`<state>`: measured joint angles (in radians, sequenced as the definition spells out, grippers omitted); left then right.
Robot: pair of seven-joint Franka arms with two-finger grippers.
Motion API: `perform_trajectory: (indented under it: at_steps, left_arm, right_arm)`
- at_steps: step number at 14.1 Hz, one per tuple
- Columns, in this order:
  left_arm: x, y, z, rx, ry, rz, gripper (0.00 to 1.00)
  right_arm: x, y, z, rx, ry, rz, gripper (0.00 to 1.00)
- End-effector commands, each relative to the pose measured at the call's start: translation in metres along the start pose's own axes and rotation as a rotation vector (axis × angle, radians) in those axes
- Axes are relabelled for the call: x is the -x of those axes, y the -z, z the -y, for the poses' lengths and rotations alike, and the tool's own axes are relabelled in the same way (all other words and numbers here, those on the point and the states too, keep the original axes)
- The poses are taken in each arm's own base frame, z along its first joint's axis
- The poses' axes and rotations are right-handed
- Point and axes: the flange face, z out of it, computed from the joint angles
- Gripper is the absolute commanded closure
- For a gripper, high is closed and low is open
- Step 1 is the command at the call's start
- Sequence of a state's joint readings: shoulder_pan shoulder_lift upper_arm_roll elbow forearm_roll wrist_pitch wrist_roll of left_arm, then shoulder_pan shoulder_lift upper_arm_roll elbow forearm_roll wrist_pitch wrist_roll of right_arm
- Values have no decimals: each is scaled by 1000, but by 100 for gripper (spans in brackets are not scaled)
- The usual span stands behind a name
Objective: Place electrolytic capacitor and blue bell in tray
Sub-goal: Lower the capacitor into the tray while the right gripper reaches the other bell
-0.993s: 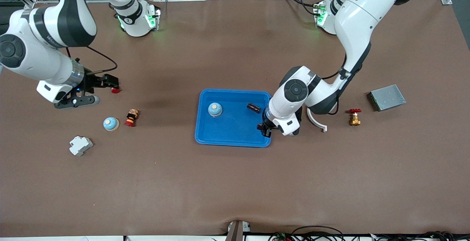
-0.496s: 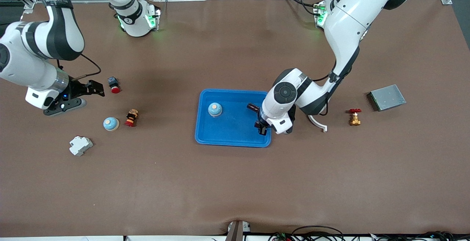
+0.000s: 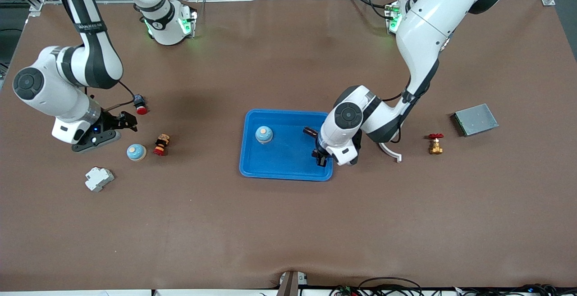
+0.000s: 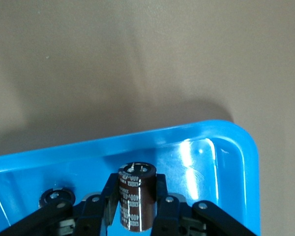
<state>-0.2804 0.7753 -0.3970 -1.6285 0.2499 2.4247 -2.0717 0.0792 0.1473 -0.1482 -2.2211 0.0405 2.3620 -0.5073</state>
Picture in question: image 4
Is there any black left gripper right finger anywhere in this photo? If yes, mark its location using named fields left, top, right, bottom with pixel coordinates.
left=151, top=173, right=259, bottom=236

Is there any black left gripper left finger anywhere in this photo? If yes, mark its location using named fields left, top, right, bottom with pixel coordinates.
left=0, top=173, right=119, bottom=236

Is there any small printed electrolytic capacitor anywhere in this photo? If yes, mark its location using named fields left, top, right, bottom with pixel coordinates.
left=117, top=161, right=158, bottom=232

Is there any blue plastic tray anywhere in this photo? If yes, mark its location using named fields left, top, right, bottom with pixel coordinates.
left=0, top=119, right=262, bottom=236

